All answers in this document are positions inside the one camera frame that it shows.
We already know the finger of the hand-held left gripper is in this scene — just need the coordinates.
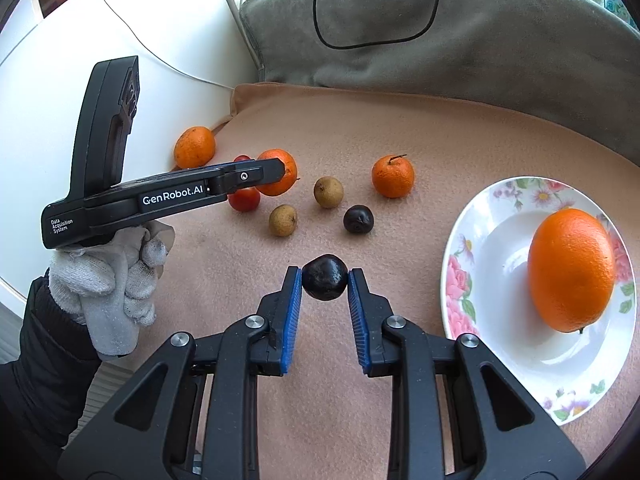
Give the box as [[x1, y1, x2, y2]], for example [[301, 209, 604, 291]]
[[207, 158, 286, 196], [190, 159, 265, 175]]

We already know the dark purple plum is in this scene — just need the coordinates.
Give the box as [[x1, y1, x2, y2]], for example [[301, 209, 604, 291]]
[[302, 254, 348, 302], [343, 204, 375, 234]]

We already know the brown longan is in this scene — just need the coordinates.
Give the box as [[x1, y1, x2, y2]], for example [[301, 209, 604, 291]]
[[269, 204, 299, 237], [313, 176, 344, 208]]

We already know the person's left hand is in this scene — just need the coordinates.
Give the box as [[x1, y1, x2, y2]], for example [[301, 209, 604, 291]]
[[48, 219, 176, 361]]

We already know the peach blanket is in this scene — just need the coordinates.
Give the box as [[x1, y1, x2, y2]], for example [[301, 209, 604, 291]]
[[90, 82, 640, 480]]

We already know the black cable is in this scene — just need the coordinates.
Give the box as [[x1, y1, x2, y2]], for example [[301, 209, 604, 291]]
[[312, 0, 445, 51]]

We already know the large smooth orange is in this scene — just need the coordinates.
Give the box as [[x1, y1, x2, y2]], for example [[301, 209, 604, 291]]
[[528, 208, 617, 334]]

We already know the white cable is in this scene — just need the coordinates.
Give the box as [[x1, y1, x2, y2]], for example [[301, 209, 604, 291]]
[[86, 0, 234, 91]]

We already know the grey-green blanket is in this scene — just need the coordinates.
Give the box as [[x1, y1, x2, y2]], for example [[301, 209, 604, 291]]
[[239, 0, 640, 147]]

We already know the person's left forearm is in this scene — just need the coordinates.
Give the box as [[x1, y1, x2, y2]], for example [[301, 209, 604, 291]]
[[0, 267, 103, 480]]

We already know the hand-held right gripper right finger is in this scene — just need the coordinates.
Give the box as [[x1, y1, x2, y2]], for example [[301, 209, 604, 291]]
[[347, 267, 587, 480]]

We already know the white floral plate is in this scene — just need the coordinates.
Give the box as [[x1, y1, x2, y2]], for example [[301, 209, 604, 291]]
[[440, 176, 638, 427]]

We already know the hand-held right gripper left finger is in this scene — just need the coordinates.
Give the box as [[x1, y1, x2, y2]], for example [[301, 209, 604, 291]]
[[57, 266, 304, 480]]

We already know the small orange tangerine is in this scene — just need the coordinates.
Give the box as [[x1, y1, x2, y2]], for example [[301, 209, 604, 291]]
[[255, 149, 299, 197], [371, 154, 416, 199], [173, 126, 217, 170]]

